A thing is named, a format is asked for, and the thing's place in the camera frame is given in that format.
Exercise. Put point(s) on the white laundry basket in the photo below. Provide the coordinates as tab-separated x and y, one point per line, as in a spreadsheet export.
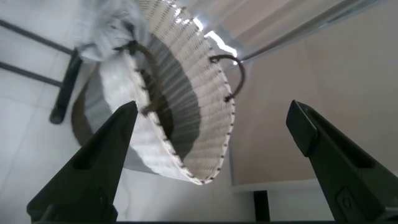
192	93

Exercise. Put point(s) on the pale grey garment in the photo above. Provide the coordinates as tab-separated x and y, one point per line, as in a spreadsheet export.
105	31

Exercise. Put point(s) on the black clothes rack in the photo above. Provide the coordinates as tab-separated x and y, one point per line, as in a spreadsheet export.
66	90

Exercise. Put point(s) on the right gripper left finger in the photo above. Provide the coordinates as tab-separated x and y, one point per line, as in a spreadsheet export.
87	174

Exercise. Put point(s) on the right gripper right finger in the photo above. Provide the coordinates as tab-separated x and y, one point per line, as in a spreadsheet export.
351	174

